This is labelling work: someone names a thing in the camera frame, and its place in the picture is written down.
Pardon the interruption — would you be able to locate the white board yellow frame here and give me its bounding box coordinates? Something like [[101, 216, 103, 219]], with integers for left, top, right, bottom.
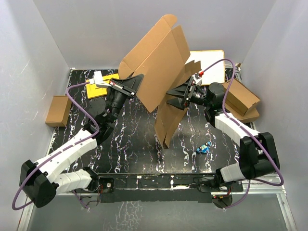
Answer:
[[184, 50, 226, 86]]

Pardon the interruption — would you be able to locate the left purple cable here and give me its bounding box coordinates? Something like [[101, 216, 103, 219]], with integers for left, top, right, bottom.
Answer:
[[12, 81, 101, 211]]

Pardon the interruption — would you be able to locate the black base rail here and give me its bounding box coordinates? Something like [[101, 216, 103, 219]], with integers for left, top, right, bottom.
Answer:
[[72, 172, 244, 209]]

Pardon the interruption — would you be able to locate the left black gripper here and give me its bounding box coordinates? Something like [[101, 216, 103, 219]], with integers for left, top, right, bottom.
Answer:
[[108, 74, 144, 124]]

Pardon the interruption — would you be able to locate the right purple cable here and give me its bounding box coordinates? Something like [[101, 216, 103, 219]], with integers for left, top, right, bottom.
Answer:
[[199, 59, 284, 209]]

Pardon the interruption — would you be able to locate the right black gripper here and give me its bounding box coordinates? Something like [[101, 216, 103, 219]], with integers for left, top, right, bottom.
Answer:
[[167, 77, 212, 110]]

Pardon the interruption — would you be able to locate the purple cable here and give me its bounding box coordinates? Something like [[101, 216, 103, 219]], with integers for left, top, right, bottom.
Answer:
[[12, 81, 101, 211], [199, 59, 284, 209]]

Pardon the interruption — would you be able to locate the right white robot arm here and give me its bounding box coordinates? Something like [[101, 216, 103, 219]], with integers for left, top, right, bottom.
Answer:
[[167, 77, 280, 191]]

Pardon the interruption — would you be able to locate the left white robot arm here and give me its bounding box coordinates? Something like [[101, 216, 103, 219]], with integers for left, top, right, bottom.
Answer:
[[18, 71, 144, 208]]

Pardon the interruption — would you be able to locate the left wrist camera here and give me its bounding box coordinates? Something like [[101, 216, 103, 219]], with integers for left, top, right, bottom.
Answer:
[[89, 71, 111, 88]]

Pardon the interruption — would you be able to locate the yellow pad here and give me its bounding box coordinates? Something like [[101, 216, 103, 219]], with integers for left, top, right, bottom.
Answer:
[[86, 74, 119, 99]]

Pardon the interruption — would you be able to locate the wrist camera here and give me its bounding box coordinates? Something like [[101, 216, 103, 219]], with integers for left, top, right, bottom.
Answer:
[[194, 71, 204, 82], [89, 71, 111, 88]]

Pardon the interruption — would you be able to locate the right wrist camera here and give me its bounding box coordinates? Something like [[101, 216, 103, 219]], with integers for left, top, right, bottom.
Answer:
[[194, 71, 204, 82]]

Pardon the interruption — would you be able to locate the blue toy car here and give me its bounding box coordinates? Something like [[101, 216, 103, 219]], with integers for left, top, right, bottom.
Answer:
[[196, 141, 212, 154]]

